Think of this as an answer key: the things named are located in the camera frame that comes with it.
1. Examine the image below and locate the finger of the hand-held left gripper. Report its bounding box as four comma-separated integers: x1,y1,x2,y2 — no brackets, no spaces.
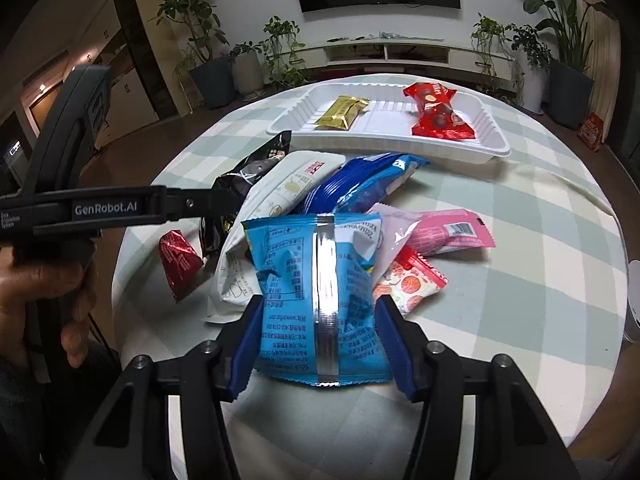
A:
166,184,244,222

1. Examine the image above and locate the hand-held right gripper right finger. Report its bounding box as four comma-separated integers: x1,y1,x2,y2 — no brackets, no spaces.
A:
374,294,583,480

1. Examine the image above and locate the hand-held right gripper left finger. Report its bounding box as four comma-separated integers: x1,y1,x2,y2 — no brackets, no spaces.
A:
47,294,265,480

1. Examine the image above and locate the small red foil packet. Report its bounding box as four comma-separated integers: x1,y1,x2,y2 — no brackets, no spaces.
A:
158,229,205,303

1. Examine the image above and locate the red white strawberry packet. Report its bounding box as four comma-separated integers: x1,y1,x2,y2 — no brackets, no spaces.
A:
372,246,448,316

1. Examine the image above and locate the black snack packet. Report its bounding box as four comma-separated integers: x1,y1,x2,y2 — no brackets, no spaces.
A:
200,130,292,256

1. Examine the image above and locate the light blue snack packet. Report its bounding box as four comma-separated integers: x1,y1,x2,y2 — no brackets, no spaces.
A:
241,211,392,387

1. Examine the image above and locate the white snack packet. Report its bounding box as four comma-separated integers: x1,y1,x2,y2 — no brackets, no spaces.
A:
202,150,347,324

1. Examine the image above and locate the pale pink snack packet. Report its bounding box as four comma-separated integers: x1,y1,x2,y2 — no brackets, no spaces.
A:
367,202,426,291

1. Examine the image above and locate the dark blue snack packet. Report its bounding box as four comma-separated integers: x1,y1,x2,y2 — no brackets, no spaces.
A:
300,152,432,216

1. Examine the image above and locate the gold snack packet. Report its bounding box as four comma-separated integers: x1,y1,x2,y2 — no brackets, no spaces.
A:
315,95,372,132

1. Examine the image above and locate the white plastic tray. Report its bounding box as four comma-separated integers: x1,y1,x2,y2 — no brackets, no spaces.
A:
265,81,512,165

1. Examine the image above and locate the red cookie packet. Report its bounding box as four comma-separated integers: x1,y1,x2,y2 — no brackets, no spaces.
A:
411,106,476,140
403,82,459,113

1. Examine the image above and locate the person's left hand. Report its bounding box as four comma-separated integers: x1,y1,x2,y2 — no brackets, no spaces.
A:
0,252,100,368

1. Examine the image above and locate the tall plant in dark pot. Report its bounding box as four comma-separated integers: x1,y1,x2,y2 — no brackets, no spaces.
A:
150,0,237,111

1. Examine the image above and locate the plant in grey pot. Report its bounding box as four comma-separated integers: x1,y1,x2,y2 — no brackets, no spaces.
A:
227,42,266,101

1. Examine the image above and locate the checked tablecloth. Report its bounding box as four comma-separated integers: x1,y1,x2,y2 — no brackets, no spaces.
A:
111,75,628,461

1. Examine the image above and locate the trailing green plant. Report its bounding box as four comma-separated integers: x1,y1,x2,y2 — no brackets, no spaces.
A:
470,12,516,96
262,15,308,93

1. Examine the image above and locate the white television cabinet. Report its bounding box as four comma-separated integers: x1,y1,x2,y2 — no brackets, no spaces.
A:
295,37,521,93

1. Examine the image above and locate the red bag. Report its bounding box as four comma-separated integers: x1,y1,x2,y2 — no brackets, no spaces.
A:
576,112,607,152

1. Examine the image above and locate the plant in white pot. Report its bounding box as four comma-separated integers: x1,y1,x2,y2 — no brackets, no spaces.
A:
505,22,551,113

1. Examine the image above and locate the large leafy plant dark pot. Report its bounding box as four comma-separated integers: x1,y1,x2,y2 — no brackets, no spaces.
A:
497,0,621,128

